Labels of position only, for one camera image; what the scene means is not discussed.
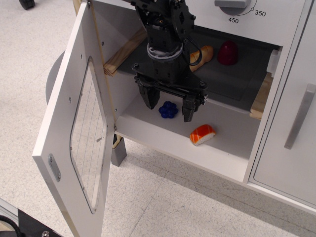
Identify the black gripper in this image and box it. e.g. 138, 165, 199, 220
132, 60, 207, 122

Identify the white oven door with window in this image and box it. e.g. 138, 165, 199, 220
33, 1, 114, 237

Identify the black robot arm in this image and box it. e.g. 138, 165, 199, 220
130, 0, 207, 122

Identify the grey oven shelf tray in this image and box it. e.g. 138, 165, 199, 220
118, 27, 278, 111

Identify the white toy oven cabinet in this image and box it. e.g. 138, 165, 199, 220
71, 0, 316, 218

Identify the grey oven temperature knob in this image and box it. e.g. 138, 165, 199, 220
214, 0, 251, 16

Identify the blue toy berry cluster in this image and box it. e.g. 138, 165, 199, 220
158, 101, 179, 119

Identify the toy salmon sushi piece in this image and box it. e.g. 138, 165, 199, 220
190, 124, 216, 146

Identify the toy bread loaf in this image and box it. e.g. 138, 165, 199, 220
190, 45, 214, 72

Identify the dark red toy dome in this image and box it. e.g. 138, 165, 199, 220
217, 40, 238, 66

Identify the grey cabinet leg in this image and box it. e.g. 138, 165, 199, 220
111, 138, 127, 167

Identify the white cupboard door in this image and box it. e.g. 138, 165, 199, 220
250, 3, 316, 208

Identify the black caster wheel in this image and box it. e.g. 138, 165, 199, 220
19, 0, 35, 10

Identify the silver cupboard door handle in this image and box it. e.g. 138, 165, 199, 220
284, 83, 316, 150

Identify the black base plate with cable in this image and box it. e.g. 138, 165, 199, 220
0, 209, 61, 237

